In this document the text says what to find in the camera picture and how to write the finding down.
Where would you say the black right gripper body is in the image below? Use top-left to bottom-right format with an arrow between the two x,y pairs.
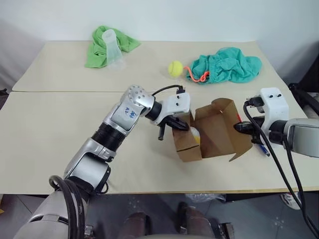
249,116 -> 271,145

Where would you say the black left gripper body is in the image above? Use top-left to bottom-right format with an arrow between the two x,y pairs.
159,115 -> 178,129

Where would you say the blue pen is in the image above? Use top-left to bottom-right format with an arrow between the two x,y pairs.
257,143 -> 271,157

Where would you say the brown cardboard box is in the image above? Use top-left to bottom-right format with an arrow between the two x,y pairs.
171,98 -> 254,163

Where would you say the yellow and white item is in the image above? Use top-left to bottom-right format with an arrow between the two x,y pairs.
190,126 -> 201,145

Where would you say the black metal stand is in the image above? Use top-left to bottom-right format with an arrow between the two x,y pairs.
288,82 -> 319,118

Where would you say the yellow tennis ball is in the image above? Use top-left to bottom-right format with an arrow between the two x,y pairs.
168,60 -> 184,77

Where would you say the white sneaker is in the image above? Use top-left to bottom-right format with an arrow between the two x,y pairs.
280,192 -> 304,210

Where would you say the clear plastic bag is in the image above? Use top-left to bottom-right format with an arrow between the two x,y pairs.
185,193 -> 226,202

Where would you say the clear plastic cup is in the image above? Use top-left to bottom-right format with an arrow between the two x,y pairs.
101,29 -> 126,71

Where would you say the green towel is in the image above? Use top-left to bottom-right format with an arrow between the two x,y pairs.
84,24 -> 142,69

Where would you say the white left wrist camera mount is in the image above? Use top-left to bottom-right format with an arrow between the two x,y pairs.
149,92 -> 191,126

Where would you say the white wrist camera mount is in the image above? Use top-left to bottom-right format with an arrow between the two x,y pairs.
256,87 -> 290,148
149,92 -> 191,126

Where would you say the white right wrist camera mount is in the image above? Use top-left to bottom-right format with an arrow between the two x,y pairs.
256,87 -> 290,148

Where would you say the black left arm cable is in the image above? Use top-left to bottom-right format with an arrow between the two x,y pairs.
152,85 -> 187,97

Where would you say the orange drawstring cord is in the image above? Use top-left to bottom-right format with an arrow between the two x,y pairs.
183,66 -> 210,83

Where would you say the teal cloth drawstring bag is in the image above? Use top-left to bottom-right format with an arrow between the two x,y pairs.
185,47 -> 263,84

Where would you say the black left shoulder cable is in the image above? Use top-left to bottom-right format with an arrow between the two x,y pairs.
48,175 -> 87,239

